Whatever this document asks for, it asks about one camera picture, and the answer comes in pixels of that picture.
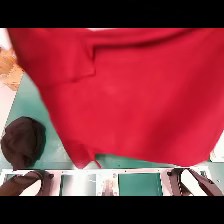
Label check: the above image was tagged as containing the red T-shirt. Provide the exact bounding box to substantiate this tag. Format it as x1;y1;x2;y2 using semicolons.
7;28;224;170

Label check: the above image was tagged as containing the dark brown garment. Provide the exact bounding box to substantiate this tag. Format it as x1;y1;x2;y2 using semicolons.
0;116;47;170

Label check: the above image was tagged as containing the silver frame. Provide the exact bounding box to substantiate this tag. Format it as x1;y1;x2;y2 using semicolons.
0;161;224;197

